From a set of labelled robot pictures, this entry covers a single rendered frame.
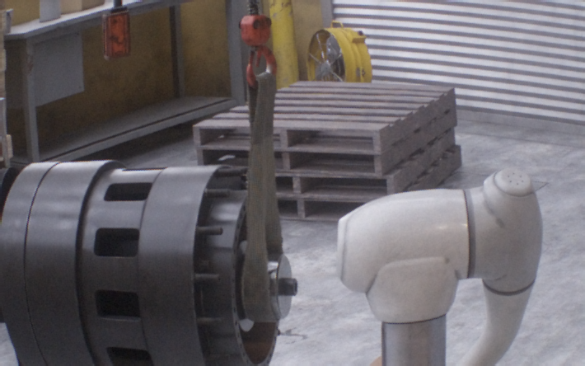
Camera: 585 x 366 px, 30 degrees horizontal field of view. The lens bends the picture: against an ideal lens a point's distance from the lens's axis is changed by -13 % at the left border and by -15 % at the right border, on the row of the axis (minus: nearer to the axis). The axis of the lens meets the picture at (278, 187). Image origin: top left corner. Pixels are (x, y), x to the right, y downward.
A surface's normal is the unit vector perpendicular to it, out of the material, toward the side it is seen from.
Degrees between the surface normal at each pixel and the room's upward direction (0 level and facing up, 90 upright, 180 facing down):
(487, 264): 116
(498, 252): 108
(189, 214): 37
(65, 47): 90
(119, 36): 90
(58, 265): 64
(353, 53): 56
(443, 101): 90
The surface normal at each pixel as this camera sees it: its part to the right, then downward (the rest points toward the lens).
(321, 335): -0.08, -0.97
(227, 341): -0.19, 0.50
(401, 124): 0.89, 0.04
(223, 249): -0.22, -0.45
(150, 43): 0.77, 0.09
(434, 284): 0.15, 0.23
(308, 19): -0.63, 0.24
